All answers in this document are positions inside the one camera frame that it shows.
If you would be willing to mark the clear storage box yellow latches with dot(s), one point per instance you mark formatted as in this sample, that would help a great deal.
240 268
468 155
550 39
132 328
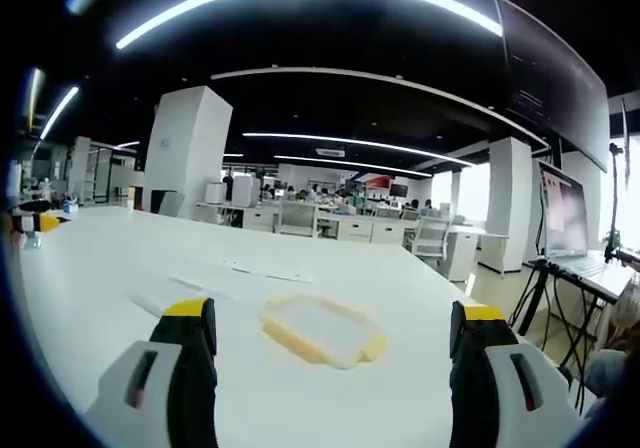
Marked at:
320 330

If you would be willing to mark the row of white desks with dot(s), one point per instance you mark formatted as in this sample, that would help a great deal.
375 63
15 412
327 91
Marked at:
345 223

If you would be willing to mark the small white box appliance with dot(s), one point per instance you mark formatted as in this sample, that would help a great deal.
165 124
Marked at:
215 193

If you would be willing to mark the white mesh office chair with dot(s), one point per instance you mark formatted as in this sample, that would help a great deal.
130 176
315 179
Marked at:
432 238

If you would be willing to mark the white cabinet appliance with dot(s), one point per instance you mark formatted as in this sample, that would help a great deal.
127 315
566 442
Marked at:
246 191

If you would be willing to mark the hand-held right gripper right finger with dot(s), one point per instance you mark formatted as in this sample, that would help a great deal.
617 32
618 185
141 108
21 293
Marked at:
525 383

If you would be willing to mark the large dark wall monitor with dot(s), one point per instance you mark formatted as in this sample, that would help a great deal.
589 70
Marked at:
555 83

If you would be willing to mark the open silver laptop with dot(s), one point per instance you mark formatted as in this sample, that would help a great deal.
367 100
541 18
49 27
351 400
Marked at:
567 218

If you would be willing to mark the black tripod stand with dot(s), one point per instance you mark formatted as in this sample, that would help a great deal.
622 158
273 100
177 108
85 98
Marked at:
615 203

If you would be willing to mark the thin ceiling light strip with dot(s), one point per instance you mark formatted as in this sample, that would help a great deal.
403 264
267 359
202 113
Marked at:
360 143

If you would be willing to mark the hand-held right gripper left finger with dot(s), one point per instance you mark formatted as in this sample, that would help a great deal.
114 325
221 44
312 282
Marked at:
150 383

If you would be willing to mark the narrow white pillar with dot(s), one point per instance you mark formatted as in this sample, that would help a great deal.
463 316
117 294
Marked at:
507 203

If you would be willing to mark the wide white square pillar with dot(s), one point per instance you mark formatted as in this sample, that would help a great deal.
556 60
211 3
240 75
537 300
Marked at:
187 148

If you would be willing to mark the black laptop stand table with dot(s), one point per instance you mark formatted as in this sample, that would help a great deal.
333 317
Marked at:
575 280

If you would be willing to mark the long white paper strip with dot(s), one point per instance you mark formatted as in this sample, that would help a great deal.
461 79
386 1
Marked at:
272 271

